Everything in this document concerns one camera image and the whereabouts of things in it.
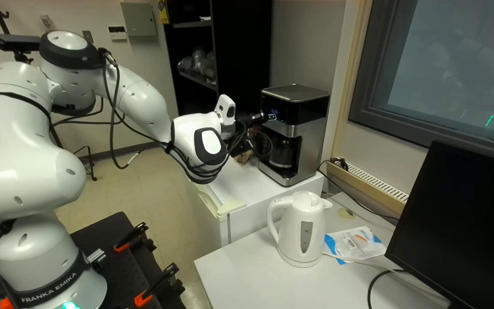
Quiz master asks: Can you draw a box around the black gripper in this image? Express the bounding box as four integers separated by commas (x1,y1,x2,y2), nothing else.
231,109,267,164

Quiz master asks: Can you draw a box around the glass coffee carafe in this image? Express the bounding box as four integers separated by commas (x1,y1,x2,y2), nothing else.
266,133,298,171

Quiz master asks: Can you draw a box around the black silver coffee maker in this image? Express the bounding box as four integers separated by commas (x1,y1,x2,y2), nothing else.
255,82,331,188

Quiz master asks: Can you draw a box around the black shelf unit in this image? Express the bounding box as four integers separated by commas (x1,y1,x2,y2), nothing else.
163,0,274,119

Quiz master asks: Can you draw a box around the white mini fridge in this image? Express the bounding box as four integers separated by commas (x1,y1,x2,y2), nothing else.
192,155,326,248

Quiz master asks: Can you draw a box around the white electric kettle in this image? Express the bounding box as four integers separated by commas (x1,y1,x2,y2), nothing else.
266,190,334,269

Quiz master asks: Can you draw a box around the blue white packet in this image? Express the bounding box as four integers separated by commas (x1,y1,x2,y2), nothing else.
322,224,388,265

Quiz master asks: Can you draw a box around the grey framed window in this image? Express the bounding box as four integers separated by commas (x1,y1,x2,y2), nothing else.
346,0,494,167

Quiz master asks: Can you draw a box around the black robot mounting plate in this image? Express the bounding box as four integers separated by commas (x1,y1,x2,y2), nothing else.
0,210,187,309

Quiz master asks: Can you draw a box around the black computer monitor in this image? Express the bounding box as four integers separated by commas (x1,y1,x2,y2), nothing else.
384,138,494,309

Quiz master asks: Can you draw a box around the yellow wall sign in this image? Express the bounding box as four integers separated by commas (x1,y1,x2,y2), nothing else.
154,0,171,25

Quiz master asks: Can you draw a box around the grey wall box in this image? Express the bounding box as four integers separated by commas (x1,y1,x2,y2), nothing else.
120,0,159,39

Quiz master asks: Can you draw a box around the white wall thermostat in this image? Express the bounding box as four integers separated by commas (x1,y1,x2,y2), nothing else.
106,21,129,42

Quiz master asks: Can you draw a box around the black clamp orange handle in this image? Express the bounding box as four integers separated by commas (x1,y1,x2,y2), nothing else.
132,260,182,309
113,221,158,255

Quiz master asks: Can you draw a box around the black monitor cable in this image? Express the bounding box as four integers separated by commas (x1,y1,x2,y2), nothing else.
365,267,398,309

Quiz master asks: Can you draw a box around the black camera on stand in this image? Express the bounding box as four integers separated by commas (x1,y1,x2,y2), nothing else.
0,32,43,64

